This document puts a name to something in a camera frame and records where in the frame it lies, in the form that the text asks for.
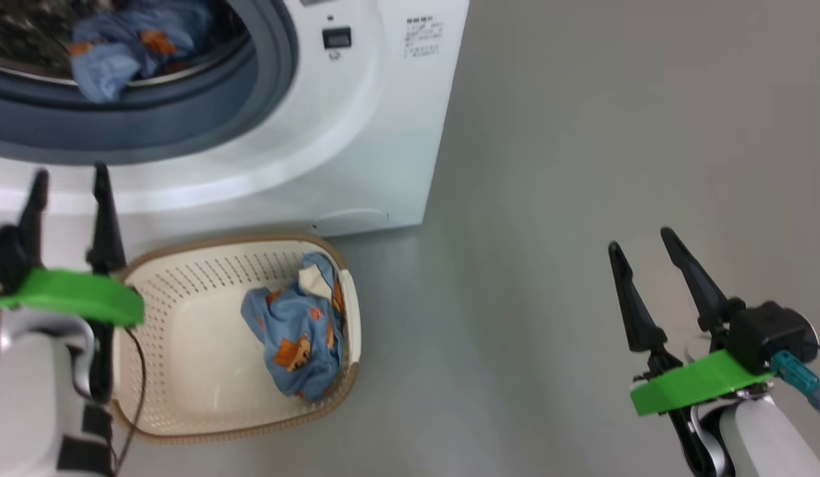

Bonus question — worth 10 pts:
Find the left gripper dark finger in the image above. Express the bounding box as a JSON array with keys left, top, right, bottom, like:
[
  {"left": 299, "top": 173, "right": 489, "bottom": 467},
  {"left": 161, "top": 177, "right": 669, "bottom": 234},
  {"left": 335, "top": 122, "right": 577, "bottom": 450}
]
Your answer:
[
  {"left": 85, "top": 162, "right": 127, "bottom": 274},
  {"left": 15, "top": 170, "right": 50, "bottom": 269}
]

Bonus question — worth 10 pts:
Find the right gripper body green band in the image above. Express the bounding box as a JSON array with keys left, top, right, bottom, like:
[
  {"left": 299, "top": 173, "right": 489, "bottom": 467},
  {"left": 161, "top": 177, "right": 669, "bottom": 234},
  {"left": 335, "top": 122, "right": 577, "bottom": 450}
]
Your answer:
[{"left": 630, "top": 348, "right": 775, "bottom": 417}]

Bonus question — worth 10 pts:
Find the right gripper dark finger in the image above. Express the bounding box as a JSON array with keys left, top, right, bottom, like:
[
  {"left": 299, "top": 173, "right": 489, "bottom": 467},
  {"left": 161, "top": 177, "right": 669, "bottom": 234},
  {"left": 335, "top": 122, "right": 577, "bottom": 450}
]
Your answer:
[
  {"left": 660, "top": 227, "right": 745, "bottom": 332},
  {"left": 607, "top": 241, "right": 669, "bottom": 354}
]

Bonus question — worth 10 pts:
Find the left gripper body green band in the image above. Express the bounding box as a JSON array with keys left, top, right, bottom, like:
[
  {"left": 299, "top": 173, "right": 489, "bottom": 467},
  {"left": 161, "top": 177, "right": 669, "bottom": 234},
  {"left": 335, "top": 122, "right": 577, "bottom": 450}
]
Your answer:
[{"left": 0, "top": 268, "right": 145, "bottom": 329}]

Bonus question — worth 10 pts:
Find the blue bear-print garment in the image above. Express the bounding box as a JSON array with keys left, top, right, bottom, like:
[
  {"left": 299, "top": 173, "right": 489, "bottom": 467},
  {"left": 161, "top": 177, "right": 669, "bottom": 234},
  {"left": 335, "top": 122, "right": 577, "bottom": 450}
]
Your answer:
[{"left": 68, "top": 0, "right": 215, "bottom": 105}]

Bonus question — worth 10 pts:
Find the blue fox-print garment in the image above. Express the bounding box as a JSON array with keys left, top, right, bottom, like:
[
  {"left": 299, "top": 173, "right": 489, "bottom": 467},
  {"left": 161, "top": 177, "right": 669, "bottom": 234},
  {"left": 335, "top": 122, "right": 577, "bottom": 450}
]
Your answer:
[{"left": 241, "top": 252, "right": 348, "bottom": 402}]

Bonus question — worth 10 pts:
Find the cream perforated laundry basket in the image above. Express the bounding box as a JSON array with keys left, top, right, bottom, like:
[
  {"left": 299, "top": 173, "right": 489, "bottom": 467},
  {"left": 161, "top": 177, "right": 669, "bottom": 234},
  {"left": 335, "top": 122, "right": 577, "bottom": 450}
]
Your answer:
[{"left": 108, "top": 233, "right": 362, "bottom": 443}]

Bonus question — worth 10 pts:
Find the white front-load washing machine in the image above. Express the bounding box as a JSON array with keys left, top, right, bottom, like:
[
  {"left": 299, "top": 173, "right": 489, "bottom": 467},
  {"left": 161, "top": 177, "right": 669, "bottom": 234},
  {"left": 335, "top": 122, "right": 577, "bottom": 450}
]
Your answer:
[{"left": 0, "top": 0, "right": 470, "bottom": 272}]

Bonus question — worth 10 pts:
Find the teal connector cable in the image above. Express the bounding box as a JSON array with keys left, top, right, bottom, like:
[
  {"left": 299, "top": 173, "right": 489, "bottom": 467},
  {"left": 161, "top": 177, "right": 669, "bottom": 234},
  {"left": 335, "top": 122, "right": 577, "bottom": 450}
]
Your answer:
[{"left": 771, "top": 350, "right": 820, "bottom": 415}]

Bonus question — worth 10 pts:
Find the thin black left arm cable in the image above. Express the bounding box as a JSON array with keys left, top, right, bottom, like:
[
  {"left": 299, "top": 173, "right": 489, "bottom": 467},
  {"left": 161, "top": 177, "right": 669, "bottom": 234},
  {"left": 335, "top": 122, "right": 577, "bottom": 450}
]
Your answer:
[{"left": 111, "top": 325, "right": 147, "bottom": 464}]

